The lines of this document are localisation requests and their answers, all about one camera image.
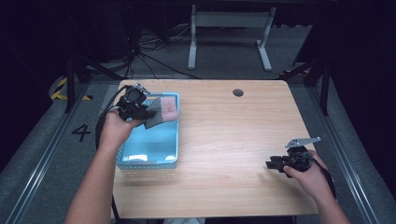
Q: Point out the person's left hand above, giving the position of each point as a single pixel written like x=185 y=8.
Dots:
x=113 y=132

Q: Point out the yellow black hazard tape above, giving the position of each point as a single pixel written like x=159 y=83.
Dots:
x=59 y=90

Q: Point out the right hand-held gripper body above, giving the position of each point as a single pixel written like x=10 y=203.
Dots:
x=299 y=160

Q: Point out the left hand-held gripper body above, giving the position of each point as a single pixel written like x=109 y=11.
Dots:
x=132 y=101

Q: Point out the person's right hand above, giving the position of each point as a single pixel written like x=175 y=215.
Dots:
x=313 y=180

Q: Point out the black metal stand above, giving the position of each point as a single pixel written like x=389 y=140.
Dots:
x=71 y=84
x=325 y=90

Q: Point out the grey sock with pink cuff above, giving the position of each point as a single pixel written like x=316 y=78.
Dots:
x=168 y=107

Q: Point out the light blue plastic basket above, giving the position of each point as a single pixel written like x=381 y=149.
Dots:
x=155 y=143

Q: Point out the white metal stand frame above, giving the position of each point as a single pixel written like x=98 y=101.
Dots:
x=230 y=19

